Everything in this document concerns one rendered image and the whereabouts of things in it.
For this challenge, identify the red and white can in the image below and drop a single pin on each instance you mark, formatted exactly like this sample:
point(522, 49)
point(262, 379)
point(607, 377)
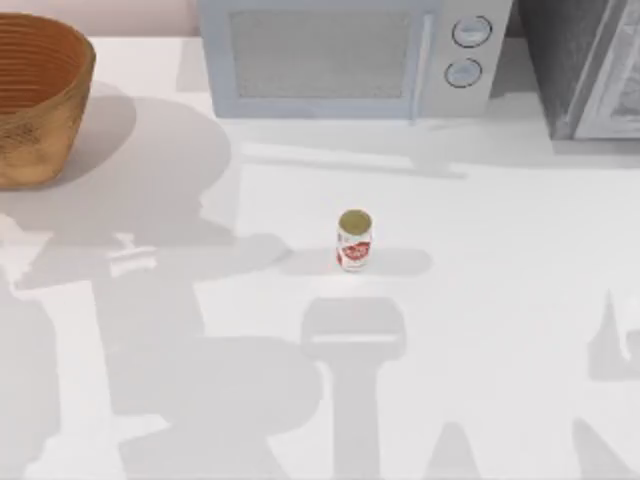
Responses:
point(354, 245)

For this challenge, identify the microwave door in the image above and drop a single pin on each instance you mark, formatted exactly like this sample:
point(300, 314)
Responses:
point(320, 55)

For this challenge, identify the round microwave knob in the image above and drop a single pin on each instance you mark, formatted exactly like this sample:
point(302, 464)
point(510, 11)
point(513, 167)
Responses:
point(463, 73)
point(471, 31)

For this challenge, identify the pale microwave oven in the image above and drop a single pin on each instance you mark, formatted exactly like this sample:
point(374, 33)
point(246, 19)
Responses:
point(492, 55)

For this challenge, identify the brown woven basket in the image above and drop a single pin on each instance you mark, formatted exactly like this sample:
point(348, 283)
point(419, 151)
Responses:
point(45, 130)

